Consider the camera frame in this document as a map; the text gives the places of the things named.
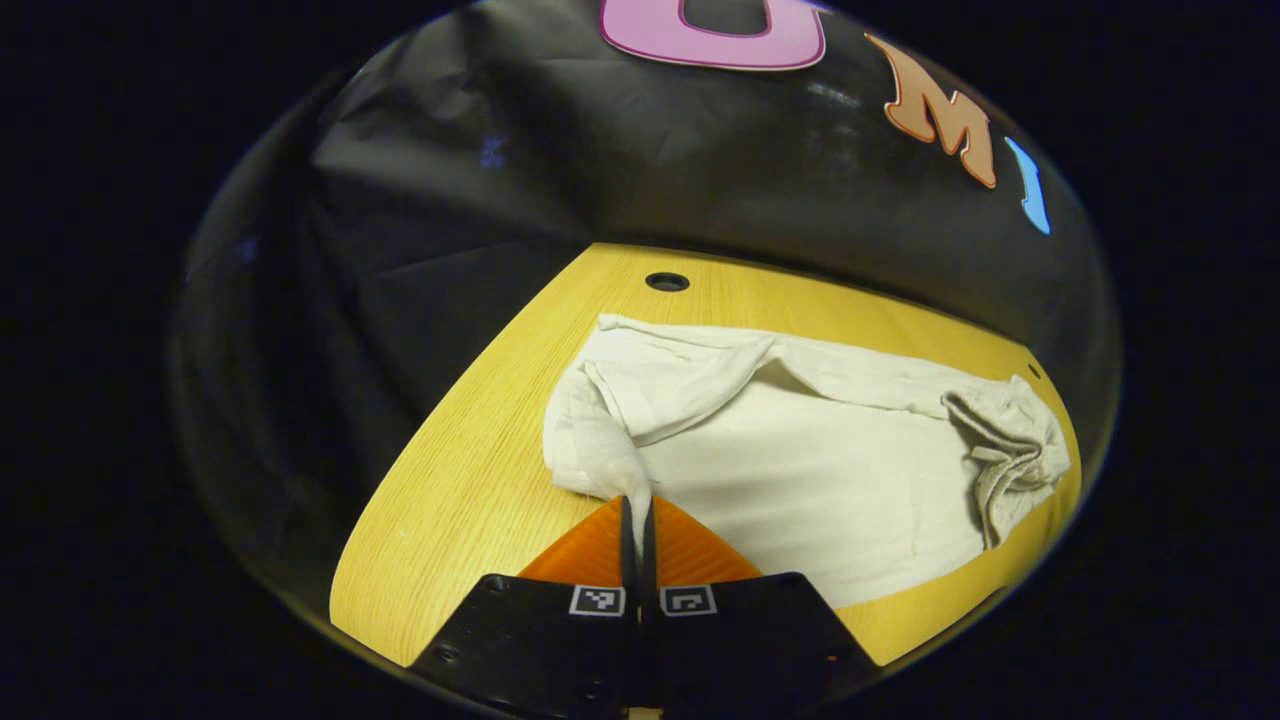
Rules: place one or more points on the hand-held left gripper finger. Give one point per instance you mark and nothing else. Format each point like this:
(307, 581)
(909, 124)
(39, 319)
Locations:
(649, 560)
(628, 560)

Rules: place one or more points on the white jeans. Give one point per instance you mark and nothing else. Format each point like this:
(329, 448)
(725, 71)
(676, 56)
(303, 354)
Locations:
(820, 470)

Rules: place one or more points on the black backdrop cloth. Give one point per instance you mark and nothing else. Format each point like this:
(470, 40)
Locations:
(600, 170)

